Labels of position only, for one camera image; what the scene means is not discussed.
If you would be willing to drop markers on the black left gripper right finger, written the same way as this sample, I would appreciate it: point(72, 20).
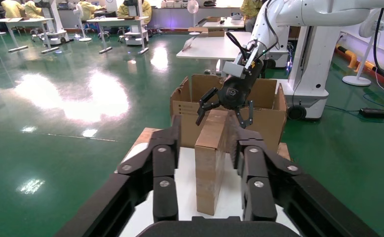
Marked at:
point(264, 170)

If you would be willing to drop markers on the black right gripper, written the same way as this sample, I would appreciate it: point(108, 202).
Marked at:
point(236, 95)

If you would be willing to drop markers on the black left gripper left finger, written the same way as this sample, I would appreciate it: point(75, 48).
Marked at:
point(139, 170)

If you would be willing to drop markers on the small cardboard box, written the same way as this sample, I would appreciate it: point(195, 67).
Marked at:
point(210, 170)

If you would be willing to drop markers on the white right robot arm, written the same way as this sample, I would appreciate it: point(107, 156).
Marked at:
point(309, 13)

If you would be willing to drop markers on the big open cardboard box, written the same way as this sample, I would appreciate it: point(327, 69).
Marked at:
point(267, 130)

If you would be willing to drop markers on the white table with flat cardboard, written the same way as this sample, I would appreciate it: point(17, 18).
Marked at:
point(211, 47)

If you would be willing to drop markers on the white table with small carton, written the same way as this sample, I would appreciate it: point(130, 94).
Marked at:
point(231, 23)

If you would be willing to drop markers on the white robot column with wheels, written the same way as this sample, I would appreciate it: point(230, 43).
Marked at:
point(309, 72)

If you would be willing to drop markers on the small open carton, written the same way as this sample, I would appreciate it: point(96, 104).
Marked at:
point(213, 19)

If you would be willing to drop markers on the long grey counter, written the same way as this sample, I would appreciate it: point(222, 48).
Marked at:
point(179, 18)

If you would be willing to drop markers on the person in yellow coat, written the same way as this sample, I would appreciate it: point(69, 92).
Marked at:
point(249, 8)
point(146, 11)
point(87, 9)
point(12, 9)
point(31, 9)

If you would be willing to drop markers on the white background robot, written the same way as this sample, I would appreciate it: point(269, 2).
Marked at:
point(56, 29)
point(136, 36)

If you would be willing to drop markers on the black power adapter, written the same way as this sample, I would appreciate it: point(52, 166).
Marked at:
point(373, 113)

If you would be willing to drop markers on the white table with bar feet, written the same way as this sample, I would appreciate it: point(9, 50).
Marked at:
point(22, 21)
point(120, 21)

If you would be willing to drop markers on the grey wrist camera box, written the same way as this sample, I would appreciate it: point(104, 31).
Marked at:
point(234, 68)

